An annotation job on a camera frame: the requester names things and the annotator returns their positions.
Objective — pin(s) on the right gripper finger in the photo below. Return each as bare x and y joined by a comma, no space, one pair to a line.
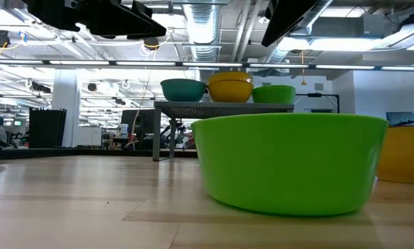
286,17

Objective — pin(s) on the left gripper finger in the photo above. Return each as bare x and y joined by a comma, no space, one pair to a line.
155,26
120,22

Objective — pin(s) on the teal bowl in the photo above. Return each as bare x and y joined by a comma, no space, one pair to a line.
182,90

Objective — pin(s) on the green bowl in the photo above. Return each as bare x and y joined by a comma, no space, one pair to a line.
273,95
290,166

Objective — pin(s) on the yellow lemon-patterned bowl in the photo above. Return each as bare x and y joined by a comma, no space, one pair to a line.
406,155
230,91
230,76

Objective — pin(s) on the black ceiling device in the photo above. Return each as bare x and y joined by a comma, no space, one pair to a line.
151,42
0,38

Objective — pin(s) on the long ceiling light strip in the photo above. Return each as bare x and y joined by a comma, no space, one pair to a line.
144,63

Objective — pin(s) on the white pillar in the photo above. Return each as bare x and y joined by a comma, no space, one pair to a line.
65,100

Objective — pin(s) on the dark computer monitor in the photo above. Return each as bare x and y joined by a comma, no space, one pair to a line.
141,121

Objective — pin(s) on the grey metal rack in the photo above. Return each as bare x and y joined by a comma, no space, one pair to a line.
224,108

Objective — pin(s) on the black cabinet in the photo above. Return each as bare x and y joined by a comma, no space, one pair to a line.
47,128

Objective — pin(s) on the white cabinet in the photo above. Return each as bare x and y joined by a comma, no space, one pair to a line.
89,136

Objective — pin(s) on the blue-lit computer monitor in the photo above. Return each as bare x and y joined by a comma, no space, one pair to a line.
401,118

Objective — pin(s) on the silver ventilation duct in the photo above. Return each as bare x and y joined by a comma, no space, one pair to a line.
319,8
201,24

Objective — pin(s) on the black metal frame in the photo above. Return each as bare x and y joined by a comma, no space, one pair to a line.
315,95

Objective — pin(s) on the black table frame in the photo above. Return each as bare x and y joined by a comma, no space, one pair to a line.
89,153

